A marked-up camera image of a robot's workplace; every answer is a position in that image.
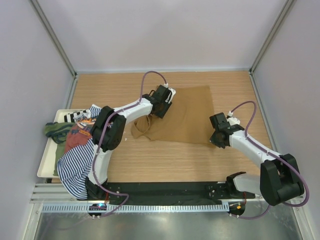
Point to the slotted grey cable duct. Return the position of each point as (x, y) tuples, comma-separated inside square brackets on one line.
[(98, 208)]

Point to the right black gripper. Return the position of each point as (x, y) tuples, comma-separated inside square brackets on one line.
[(213, 140)]

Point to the aluminium frame post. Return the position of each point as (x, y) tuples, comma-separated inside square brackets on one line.
[(279, 21), (51, 33)]

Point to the white plastic tray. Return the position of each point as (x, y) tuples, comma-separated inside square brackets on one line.
[(47, 163)]

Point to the olive green tank top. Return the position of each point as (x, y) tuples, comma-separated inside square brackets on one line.
[(58, 132)]

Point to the left aluminium frame post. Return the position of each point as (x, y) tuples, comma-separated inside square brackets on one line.
[(51, 33)]

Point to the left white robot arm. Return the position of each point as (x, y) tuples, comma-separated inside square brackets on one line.
[(107, 132)]

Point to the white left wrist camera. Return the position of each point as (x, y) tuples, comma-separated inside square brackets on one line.
[(171, 95)]

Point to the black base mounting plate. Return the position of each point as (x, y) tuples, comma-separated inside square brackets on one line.
[(205, 193)]

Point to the right aluminium frame post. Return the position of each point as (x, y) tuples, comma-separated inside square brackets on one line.
[(279, 21)]

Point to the blue white striped top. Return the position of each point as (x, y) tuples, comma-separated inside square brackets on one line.
[(75, 165)]

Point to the red graphic tank top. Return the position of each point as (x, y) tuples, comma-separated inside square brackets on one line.
[(79, 133)]

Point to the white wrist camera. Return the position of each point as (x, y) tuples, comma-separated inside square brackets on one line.
[(171, 95), (232, 120)]

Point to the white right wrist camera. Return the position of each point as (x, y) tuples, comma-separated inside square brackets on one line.
[(232, 120)]

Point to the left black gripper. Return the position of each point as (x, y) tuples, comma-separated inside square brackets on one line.
[(161, 114)]

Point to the black white striped top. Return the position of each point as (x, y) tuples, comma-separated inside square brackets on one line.
[(73, 117)]

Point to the aluminium front rail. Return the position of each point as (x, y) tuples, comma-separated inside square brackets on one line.
[(52, 193)]

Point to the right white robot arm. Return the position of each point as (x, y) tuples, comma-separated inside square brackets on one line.
[(278, 181)]

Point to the tan brown tank top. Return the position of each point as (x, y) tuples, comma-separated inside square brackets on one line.
[(186, 121)]

